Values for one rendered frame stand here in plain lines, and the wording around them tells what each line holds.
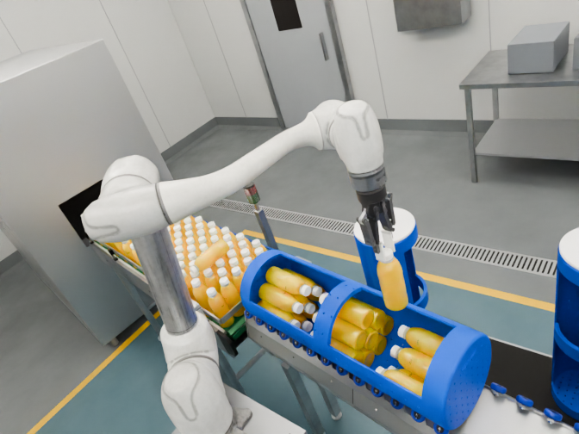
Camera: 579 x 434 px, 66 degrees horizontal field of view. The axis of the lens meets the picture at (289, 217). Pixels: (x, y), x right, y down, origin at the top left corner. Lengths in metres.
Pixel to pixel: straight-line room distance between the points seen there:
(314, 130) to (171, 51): 5.74
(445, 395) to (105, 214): 0.94
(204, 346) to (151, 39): 5.57
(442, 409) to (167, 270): 0.82
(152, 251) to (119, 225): 0.25
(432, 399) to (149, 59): 5.89
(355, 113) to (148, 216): 0.50
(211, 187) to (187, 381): 0.57
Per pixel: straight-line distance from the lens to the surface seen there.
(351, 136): 1.02
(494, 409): 1.57
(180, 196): 1.00
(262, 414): 1.50
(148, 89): 6.54
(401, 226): 2.04
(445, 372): 1.29
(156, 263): 1.26
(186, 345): 1.42
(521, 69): 3.77
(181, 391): 1.31
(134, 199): 1.01
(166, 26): 6.82
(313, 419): 2.50
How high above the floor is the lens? 2.26
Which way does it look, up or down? 32 degrees down
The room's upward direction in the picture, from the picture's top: 20 degrees counter-clockwise
